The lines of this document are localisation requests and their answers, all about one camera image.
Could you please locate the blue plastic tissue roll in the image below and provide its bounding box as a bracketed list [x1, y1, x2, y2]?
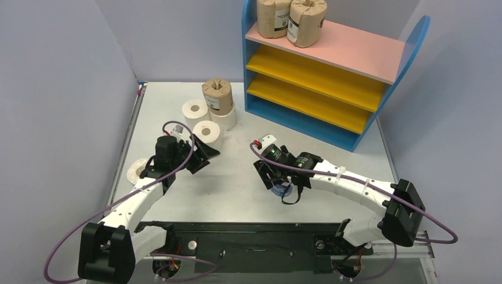
[270, 183, 294, 197]

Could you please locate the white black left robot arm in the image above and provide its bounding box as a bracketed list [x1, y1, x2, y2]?
[78, 135, 220, 283]

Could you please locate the aluminium rail frame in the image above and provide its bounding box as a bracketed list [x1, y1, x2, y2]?
[113, 82, 434, 283]

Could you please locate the brown wrapped roll on stack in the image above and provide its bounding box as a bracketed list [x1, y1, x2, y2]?
[202, 78, 233, 115]

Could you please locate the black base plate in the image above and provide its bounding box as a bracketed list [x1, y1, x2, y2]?
[133, 221, 373, 274]

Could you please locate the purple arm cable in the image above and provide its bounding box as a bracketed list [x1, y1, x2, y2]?
[43, 120, 218, 284]
[250, 141, 459, 282]

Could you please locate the brown roll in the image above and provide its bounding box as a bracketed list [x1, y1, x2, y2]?
[202, 78, 233, 115]
[256, 0, 292, 38]

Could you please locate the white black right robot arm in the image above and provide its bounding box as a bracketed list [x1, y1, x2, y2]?
[253, 144, 425, 253]

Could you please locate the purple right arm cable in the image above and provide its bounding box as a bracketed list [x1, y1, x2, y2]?
[250, 141, 459, 282]

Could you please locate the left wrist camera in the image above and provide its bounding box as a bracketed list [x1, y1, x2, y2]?
[170, 124, 186, 140]

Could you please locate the blue wrapped roll at left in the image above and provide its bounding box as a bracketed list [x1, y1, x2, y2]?
[126, 158, 148, 185]

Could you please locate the white paper roll under stack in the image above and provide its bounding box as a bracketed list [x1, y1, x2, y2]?
[209, 105, 237, 131]

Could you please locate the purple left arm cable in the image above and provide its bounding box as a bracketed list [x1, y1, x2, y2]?
[43, 120, 218, 284]

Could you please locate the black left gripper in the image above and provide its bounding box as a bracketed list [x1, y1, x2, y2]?
[170, 135, 219, 173]

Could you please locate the brown roll cloud logo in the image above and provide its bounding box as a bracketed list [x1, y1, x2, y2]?
[287, 0, 327, 48]

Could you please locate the colourful wooden shelf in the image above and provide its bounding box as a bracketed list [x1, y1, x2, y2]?
[242, 1, 430, 151]

